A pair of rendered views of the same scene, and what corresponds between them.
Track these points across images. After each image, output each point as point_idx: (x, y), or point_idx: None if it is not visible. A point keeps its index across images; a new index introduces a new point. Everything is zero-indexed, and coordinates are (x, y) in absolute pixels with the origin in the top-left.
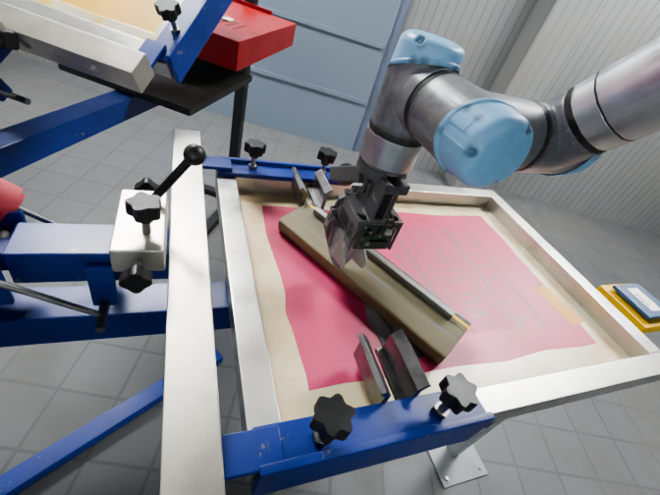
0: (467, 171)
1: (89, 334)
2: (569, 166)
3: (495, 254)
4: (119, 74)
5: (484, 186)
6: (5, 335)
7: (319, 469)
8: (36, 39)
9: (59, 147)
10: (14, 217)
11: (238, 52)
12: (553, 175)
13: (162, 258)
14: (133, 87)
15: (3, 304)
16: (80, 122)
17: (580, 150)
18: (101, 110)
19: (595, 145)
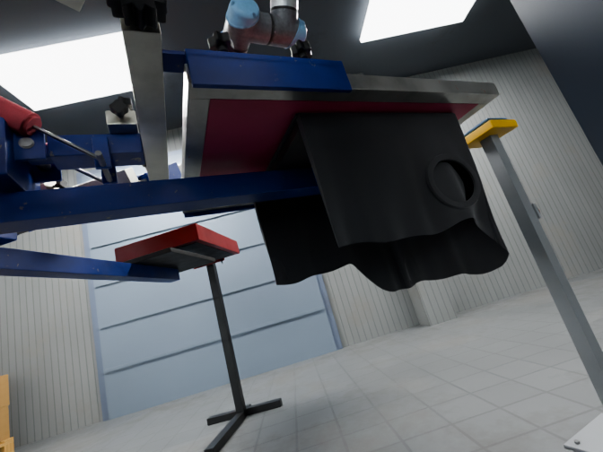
0: (236, 8)
1: (91, 204)
2: (292, 23)
3: None
4: (118, 176)
5: (249, 13)
6: (30, 204)
7: (230, 65)
8: (76, 186)
9: (80, 271)
10: None
11: (196, 228)
12: (295, 34)
13: (134, 115)
14: (126, 182)
15: (39, 158)
16: (96, 261)
17: (284, 10)
18: (111, 261)
19: (284, 4)
